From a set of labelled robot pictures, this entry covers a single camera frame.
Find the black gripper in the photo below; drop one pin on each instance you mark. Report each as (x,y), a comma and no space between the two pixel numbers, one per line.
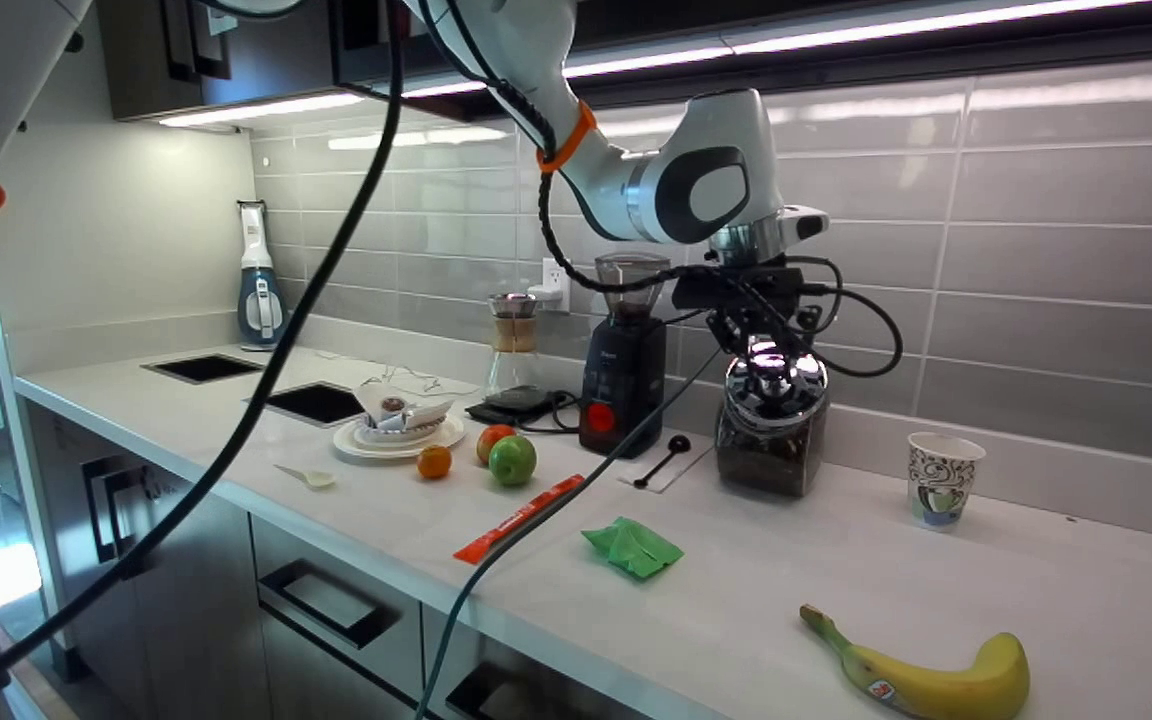
(762,285)

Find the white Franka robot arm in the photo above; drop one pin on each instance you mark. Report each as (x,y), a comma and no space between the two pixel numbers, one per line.
(658,172)

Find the glass jar of coffee beans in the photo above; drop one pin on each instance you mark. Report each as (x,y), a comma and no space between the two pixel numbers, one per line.
(770,453)

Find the black coffee scoop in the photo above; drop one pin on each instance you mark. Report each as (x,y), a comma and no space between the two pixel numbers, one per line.
(678,447)

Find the black coffee grinder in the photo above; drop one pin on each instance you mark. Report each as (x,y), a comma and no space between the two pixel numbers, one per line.
(622,381)

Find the patterned paper cup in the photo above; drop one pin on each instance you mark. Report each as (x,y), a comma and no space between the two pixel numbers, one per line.
(945,472)

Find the black coffee scale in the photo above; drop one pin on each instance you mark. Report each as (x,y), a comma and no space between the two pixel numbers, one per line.
(523,405)

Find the glass pour-over coffee carafe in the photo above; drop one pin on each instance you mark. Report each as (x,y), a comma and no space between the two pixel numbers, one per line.
(514,347)

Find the green apple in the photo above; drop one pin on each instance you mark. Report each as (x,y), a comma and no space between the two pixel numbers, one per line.
(514,463)

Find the large orange fruit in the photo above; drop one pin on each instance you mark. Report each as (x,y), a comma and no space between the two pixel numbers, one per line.
(489,440)

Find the red flat strip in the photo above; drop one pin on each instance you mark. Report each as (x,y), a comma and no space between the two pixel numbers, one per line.
(518,520)

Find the white round plate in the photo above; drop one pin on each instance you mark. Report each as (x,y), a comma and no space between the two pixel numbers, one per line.
(438,440)

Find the under-cabinet light strip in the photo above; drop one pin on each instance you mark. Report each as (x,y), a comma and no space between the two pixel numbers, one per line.
(868,27)

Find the small orange fruit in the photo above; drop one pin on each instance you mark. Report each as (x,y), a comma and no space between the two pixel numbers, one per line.
(432,466)

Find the yellow banana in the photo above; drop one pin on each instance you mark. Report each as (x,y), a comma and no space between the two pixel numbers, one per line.
(948,682)

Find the patterned white bowl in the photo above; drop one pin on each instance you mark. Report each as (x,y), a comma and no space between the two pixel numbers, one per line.
(396,425)

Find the black induction cooktop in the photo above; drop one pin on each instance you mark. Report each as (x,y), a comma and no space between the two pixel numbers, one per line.
(319,403)
(205,366)

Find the white plastic spoon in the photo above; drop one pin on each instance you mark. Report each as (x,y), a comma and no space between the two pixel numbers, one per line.
(307,472)

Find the dark upper cabinet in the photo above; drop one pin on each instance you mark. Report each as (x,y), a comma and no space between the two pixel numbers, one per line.
(230,53)

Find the grey base cabinet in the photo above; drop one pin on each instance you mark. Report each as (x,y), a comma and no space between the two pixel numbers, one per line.
(179,574)

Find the white wall outlet with plug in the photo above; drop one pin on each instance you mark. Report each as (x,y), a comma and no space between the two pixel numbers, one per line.
(552,283)

